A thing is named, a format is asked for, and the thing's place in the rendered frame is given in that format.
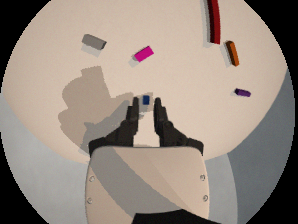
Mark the dark red rod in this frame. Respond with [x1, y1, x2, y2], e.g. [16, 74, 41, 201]
[207, 0, 221, 44]

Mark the magenta rectangular block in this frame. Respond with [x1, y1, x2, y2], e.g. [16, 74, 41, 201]
[134, 46, 154, 62]

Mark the orange rod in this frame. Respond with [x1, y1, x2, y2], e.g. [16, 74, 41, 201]
[225, 41, 239, 67]

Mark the purple rod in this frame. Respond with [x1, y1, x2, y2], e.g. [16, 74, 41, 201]
[235, 88, 251, 97]

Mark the grey rod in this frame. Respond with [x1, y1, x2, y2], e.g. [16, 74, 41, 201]
[82, 34, 107, 50]

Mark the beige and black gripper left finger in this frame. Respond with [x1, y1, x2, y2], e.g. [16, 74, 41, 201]
[88, 97, 139, 157]

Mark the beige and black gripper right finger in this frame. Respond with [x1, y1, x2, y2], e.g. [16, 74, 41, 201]
[153, 97, 204, 156]

